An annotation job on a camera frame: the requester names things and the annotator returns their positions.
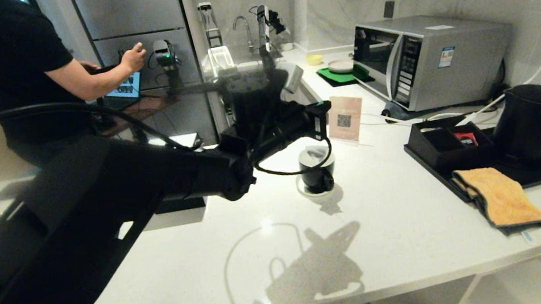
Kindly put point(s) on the microwave door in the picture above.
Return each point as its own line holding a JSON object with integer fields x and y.
{"x": 375, "y": 58}

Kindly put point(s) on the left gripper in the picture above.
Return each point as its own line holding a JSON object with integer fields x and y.
{"x": 257, "y": 93}

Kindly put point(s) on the green tray with bowl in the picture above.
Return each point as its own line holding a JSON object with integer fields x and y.
{"x": 338, "y": 77}

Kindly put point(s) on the black organizer box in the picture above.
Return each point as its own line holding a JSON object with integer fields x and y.
{"x": 439, "y": 152}

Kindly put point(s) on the black laptop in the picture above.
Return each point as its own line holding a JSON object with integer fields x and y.
{"x": 127, "y": 89}

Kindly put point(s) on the black silver upright pole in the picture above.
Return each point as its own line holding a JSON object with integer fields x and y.
{"x": 264, "y": 32}

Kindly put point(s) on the pink sign card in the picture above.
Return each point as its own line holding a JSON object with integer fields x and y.
{"x": 345, "y": 119}

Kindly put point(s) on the white plate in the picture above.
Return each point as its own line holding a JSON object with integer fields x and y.
{"x": 340, "y": 65}

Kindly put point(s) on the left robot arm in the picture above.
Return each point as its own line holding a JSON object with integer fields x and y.
{"x": 79, "y": 202}

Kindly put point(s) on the dark wall switch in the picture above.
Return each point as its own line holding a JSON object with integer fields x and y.
{"x": 389, "y": 9}

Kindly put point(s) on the black gear with green light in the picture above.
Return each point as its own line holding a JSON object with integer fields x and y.
{"x": 164, "y": 52}

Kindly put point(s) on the yellow bowl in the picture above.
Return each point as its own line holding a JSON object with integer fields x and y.
{"x": 314, "y": 59}

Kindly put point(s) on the black cup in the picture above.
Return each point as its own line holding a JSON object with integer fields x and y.
{"x": 318, "y": 177}

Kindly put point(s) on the person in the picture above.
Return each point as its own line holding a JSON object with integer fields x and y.
{"x": 4, "y": 59}

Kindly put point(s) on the orange cloth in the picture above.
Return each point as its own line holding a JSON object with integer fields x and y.
{"x": 504, "y": 198}

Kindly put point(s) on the brown wooden table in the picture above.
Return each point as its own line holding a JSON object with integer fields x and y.
{"x": 145, "y": 109}

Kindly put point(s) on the black electric kettle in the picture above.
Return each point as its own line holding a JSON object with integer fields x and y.
{"x": 531, "y": 124}

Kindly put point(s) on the black silver upright frame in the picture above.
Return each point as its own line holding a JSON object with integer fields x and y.
{"x": 205, "y": 6}

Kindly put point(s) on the grey steel refrigerator door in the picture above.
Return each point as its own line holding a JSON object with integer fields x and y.
{"x": 190, "y": 54}
{"x": 129, "y": 8}

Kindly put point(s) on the small black camera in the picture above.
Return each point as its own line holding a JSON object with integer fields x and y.
{"x": 276, "y": 20}

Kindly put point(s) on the white saucer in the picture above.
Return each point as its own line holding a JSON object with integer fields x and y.
{"x": 305, "y": 191}

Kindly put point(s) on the silver microwave oven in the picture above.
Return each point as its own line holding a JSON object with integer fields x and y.
{"x": 462, "y": 61}

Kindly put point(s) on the white plastic tray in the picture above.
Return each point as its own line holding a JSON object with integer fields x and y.
{"x": 211, "y": 62}

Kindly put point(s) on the chrome faucet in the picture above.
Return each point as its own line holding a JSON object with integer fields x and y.
{"x": 240, "y": 20}

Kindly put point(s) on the white cabinet shelf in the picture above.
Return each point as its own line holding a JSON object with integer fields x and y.
{"x": 525, "y": 281}

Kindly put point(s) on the red packet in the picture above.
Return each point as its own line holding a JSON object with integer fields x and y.
{"x": 466, "y": 138}

